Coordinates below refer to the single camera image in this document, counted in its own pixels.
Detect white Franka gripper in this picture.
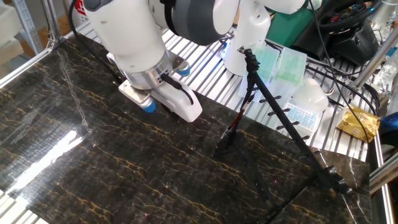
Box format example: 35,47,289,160
151,80,203,123

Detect black tripod stand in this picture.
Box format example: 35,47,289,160
213,48,354,218

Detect green cutting mat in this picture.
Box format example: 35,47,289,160
266,6,318,47

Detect red white sign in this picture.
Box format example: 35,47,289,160
73,0,91,24

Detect gold foil packet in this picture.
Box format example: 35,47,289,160
335,104,381,143

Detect grey metal shelf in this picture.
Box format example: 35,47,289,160
12,0,43,55

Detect black steering wheel controller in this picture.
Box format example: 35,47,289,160
292,0,380,66

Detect white foam box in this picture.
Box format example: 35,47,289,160
0,2,24,66

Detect clear plastic bag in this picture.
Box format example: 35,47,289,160
371,46,398,94

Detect blue round object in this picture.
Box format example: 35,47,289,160
379,111,398,147

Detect black camera cable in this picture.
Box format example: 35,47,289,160
67,0,195,106

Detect silver wrist camera blue ends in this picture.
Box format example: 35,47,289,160
118,58,191,113

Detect thin black cable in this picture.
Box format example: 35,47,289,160
307,0,379,147

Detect aluminium frame post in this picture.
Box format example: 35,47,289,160
351,26,398,91
40,0,63,47

